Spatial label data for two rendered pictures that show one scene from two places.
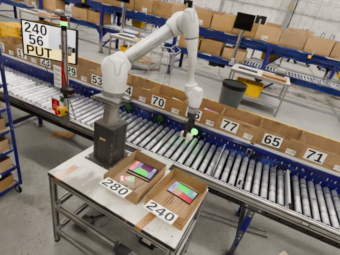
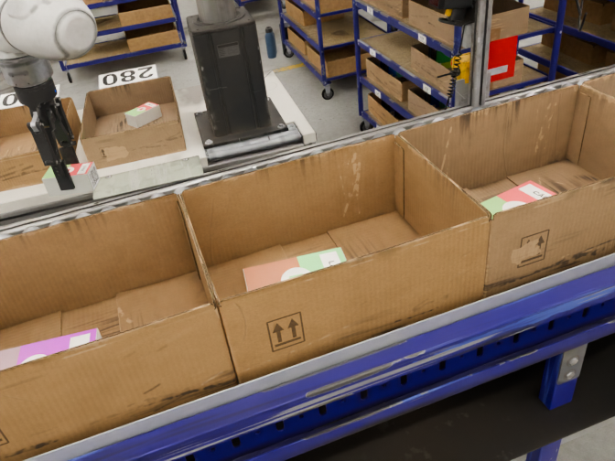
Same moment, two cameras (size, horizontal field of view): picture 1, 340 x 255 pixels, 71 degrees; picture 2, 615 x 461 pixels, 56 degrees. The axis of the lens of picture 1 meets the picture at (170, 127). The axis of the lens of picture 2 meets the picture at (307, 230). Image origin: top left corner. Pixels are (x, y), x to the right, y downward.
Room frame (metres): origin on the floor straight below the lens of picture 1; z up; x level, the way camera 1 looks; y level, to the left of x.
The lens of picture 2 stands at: (3.02, -0.35, 1.53)
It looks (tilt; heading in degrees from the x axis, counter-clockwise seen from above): 36 degrees down; 147
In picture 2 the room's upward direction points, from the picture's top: 8 degrees counter-clockwise
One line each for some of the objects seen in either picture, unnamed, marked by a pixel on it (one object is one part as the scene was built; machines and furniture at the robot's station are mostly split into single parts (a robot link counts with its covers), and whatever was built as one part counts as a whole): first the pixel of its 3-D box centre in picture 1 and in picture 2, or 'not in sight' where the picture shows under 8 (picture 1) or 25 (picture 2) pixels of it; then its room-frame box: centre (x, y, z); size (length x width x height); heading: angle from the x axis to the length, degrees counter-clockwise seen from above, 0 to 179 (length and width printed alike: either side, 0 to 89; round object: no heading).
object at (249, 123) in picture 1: (239, 123); not in sight; (2.19, -0.68, 0.96); 0.39 x 0.29 x 0.17; 72
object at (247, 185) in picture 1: (249, 175); not in sight; (1.68, -0.77, 0.72); 0.52 x 0.05 x 0.05; 162
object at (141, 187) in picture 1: (136, 174); (134, 119); (1.31, 0.17, 0.80); 0.38 x 0.28 x 0.10; 157
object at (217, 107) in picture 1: (203, 111); (75, 325); (2.31, -0.31, 0.96); 0.39 x 0.29 x 0.17; 72
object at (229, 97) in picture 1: (230, 97); not in sight; (4.81, -1.12, 0.32); 0.50 x 0.50 x 0.64
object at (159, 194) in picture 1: (177, 195); (24, 143); (1.19, -0.15, 0.80); 0.38 x 0.28 x 0.10; 155
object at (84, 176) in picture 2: (186, 135); (71, 178); (1.79, -0.15, 0.93); 0.10 x 0.06 x 0.05; 54
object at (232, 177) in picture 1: (235, 169); not in sight; (1.72, -0.64, 0.72); 0.52 x 0.05 x 0.05; 162
